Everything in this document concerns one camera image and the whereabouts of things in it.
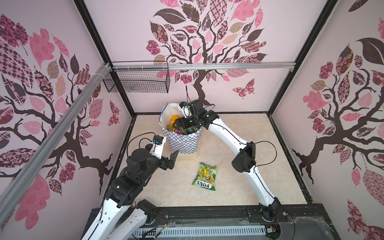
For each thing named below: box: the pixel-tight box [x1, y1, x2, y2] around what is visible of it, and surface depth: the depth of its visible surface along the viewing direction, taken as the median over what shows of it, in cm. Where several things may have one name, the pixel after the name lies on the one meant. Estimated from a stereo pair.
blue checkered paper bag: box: [159, 103, 204, 155], surface depth 81 cm
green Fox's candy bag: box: [192, 162, 218, 191], surface depth 85 cm
